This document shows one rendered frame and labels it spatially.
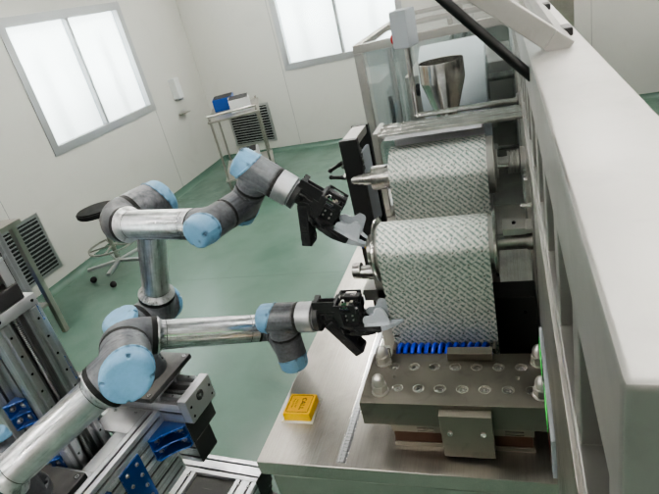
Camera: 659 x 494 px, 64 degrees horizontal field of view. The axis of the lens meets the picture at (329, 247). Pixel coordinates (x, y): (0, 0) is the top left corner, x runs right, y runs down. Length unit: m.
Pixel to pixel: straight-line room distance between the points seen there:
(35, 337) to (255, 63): 5.91
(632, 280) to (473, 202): 1.08
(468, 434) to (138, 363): 0.70
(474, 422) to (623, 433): 0.88
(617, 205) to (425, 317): 0.91
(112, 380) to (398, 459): 0.63
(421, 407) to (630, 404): 0.92
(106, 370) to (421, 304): 0.69
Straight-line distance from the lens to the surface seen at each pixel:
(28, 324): 1.68
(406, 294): 1.20
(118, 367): 1.24
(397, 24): 1.60
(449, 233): 1.14
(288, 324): 1.29
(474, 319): 1.22
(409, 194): 1.35
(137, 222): 1.39
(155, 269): 1.72
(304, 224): 1.25
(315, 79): 7.00
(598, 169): 0.41
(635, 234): 0.32
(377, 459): 1.22
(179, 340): 1.40
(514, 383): 1.15
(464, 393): 1.14
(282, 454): 1.29
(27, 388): 1.70
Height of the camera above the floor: 1.80
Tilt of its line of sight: 25 degrees down
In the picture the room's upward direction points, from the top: 14 degrees counter-clockwise
